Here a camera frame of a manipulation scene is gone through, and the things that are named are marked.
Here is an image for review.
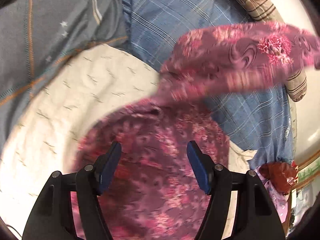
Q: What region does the purple pink floral garment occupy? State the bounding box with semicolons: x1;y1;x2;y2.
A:
79;22;319;239

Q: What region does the lilac floral bedsheet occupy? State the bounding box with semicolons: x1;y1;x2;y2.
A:
257;171;289;223

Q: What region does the red plastic bag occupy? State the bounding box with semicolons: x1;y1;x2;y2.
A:
259;162;298;194

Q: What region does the blue plaid pillow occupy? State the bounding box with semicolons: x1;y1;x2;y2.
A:
123;0;293;168

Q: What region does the cream patterned quilt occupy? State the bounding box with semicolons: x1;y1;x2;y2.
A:
1;45;255;232

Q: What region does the grey star patterned pillow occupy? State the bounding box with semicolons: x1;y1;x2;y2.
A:
1;0;127;144

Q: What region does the beige striped floral bolster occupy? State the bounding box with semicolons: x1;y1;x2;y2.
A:
237;0;307;102

